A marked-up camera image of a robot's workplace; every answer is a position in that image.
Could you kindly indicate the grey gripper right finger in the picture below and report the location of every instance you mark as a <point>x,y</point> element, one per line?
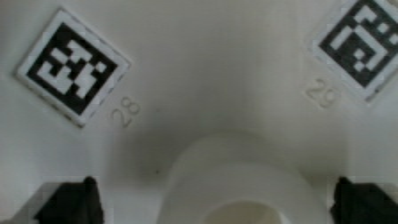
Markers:
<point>363,204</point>

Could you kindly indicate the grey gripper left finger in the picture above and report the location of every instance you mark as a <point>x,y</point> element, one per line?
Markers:
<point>74,205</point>

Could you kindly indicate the white round table top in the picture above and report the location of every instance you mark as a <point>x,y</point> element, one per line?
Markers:
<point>216,102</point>

